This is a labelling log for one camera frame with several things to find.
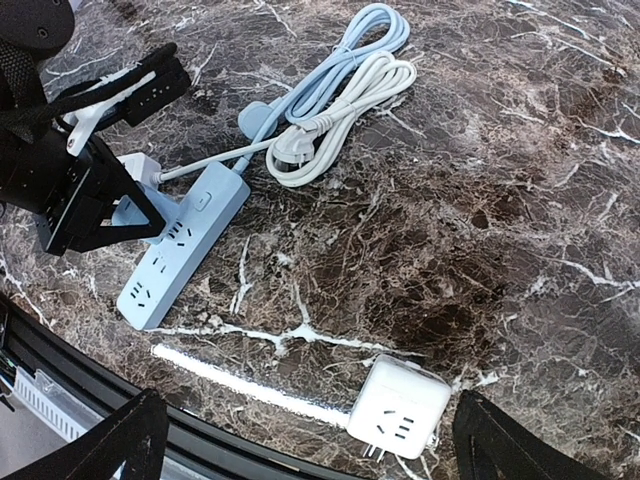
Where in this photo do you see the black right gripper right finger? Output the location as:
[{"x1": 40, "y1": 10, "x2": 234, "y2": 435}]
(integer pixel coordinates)
[{"x1": 452, "y1": 390, "x2": 603, "y2": 480}]

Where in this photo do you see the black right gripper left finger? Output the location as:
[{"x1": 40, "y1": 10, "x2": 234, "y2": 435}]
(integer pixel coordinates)
[{"x1": 6, "y1": 389, "x2": 169, "y2": 480}]

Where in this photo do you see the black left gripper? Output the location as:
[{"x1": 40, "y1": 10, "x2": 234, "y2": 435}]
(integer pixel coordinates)
[{"x1": 1, "y1": 129, "x2": 166, "y2": 256}]

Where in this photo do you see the light blue USB charger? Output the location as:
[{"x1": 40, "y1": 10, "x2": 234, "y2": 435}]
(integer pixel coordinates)
[{"x1": 111, "y1": 191, "x2": 181, "y2": 245}]

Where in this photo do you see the white cube socket adapter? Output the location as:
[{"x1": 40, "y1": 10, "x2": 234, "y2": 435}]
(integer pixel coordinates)
[{"x1": 346, "y1": 354, "x2": 452, "y2": 460}]

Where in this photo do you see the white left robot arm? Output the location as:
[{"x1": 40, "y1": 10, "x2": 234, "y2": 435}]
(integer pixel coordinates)
[{"x1": 1, "y1": 1, "x2": 175, "y2": 256}]

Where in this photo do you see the white power strip with USB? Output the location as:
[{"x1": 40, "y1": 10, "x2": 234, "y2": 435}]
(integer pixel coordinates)
[{"x1": 118, "y1": 153, "x2": 161, "y2": 201}]

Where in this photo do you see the light blue power strip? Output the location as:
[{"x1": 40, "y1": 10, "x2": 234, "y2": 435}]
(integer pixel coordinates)
[{"x1": 117, "y1": 163, "x2": 250, "y2": 330}]

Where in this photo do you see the black frame rail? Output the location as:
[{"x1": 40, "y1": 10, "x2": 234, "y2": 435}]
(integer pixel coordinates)
[{"x1": 1, "y1": 296, "x2": 351, "y2": 479}]

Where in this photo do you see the white slotted cable duct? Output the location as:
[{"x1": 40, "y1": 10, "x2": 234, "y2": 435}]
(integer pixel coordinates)
[{"x1": 12, "y1": 368, "x2": 95, "y2": 443}]

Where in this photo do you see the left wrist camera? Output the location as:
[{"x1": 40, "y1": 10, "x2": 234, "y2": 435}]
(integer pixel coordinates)
[{"x1": 56, "y1": 42, "x2": 191, "y2": 157}]

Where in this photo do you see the white power cable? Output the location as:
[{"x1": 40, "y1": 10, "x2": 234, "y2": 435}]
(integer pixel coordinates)
[{"x1": 157, "y1": 51, "x2": 418, "y2": 189}]

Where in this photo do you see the light blue power cable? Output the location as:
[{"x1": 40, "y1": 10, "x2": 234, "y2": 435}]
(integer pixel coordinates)
[{"x1": 234, "y1": 2, "x2": 412, "y2": 176}]

